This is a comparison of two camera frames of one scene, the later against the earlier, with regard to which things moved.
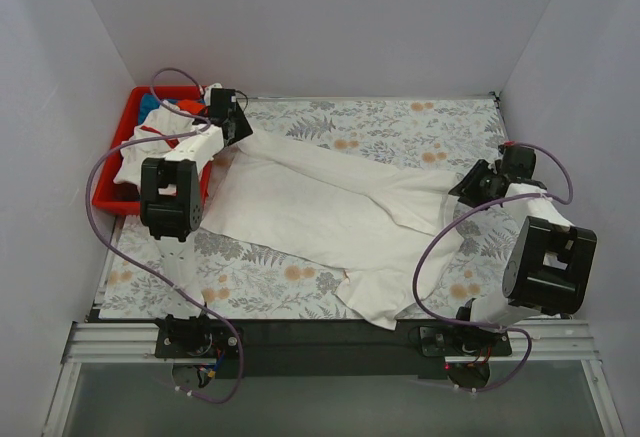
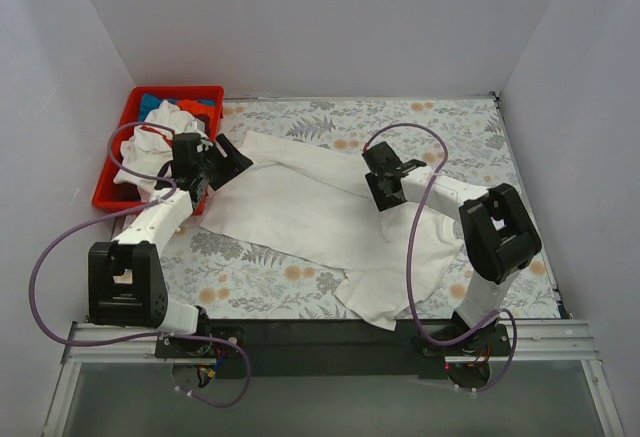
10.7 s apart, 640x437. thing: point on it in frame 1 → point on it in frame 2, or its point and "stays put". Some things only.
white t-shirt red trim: x=160 y=130 stays put
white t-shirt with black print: x=387 y=231 stays put
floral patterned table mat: x=437 y=136 stays put
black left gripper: x=236 y=124 → x=223 y=161
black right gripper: x=470 y=187 → x=378 y=187
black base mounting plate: x=327 y=349 stays put
